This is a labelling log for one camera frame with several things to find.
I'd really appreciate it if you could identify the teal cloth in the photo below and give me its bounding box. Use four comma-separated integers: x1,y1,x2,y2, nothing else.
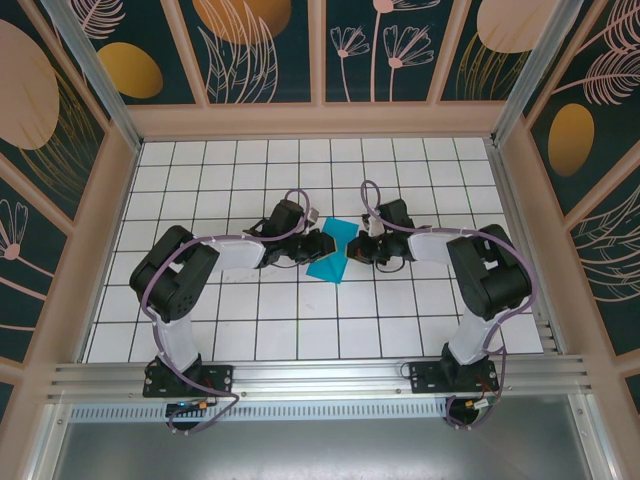
305,217,360,285

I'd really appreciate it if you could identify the small circuit board yellow connector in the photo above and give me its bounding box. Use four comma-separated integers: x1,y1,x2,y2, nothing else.
462,394,504,414
167,399,221,415

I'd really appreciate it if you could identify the grey metal shelf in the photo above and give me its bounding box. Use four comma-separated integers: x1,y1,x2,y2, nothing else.
29,399,621,480

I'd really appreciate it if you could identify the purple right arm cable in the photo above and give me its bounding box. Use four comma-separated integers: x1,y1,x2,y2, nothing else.
360,179,535,432

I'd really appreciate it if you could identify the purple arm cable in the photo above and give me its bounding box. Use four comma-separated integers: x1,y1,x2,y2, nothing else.
360,179,535,432
141,187,314,436

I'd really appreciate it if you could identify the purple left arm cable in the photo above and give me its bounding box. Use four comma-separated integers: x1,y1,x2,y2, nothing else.
141,187,314,436

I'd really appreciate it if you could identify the aluminium mounting rail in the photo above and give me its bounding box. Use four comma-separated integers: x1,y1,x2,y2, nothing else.
47,354,594,404

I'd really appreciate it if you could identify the aluminium side rail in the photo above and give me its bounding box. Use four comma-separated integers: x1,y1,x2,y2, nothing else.
487,139,569,356

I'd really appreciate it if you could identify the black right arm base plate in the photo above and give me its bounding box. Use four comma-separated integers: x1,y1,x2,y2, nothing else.
408,359,499,396

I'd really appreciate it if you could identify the slotted grey cable duct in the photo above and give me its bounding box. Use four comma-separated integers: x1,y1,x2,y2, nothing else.
69,402,451,422

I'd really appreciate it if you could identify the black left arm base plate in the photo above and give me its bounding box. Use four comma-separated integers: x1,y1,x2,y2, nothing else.
143,363,235,399

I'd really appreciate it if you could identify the aluminium corner post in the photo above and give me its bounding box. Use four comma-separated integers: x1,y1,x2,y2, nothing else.
492,0,586,146
39,0,144,151

